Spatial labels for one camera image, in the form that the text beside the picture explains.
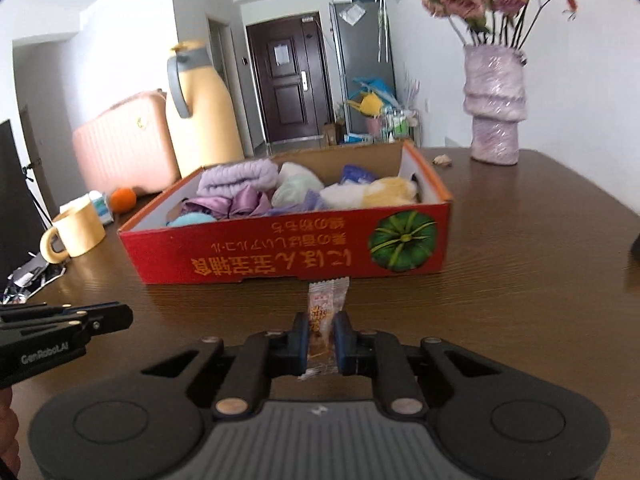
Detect purple satin scrunchie bow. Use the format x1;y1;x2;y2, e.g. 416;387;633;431
180;185;271;220

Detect black paper shopping bag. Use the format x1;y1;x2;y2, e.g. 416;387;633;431
0;120;46;287

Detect tissue pack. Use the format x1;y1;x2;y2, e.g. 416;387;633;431
58;190;114;226

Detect small beige crumb object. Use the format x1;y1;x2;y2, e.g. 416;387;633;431
433;154;452;167

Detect snack candy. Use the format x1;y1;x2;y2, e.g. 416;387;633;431
298;278;350;380

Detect dark brown entrance door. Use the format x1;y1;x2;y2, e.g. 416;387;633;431
246;12;333;144

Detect pink small suitcase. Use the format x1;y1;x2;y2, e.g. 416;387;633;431
72;90;180;196

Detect blue packet in box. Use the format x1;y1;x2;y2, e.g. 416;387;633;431
340;165;378;185

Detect cluttered storage rack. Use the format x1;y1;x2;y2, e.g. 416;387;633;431
342;77;421;144

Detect red cardboard box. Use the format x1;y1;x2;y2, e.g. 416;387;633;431
118;141;452;285

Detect blue plush toy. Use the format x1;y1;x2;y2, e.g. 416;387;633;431
167;211;217;228

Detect purple textured vase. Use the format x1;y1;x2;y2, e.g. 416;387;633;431
463;44;527;166

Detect lavender knitted headband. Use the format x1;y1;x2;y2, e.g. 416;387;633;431
198;158;279;198

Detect plastic wrappers pile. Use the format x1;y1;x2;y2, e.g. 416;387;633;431
1;254;66;306

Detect orange black card holder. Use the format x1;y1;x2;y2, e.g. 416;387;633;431
630;235;640;261

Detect grey refrigerator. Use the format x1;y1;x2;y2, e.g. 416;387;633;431
330;0;396;134

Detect yellow thermos jug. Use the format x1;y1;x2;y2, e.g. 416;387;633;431
167;40;244;177

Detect yellow white plush toy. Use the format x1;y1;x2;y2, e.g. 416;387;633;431
320;177;419;210

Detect mint green soft puff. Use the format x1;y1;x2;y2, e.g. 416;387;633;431
271;162;324;208

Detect yellow ceramic mug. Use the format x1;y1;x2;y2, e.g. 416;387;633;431
39;202;106;264

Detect orange fruit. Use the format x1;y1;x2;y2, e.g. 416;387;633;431
108;188;138;214

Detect person's left hand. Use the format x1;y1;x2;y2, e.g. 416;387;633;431
0;388;21;474

